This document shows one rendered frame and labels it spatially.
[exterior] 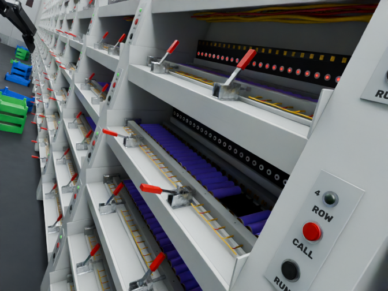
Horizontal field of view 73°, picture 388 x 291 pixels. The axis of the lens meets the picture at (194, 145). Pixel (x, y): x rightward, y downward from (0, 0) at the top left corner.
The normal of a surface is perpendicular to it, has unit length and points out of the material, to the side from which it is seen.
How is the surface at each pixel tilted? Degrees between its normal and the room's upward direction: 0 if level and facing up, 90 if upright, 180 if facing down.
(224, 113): 107
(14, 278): 0
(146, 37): 90
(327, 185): 90
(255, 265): 90
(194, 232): 17
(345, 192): 90
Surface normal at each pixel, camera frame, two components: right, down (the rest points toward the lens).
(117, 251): 0.14, -0.93
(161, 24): 0.50, 0.37
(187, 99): -0.86, 0.06
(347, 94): -0.78, -0.22
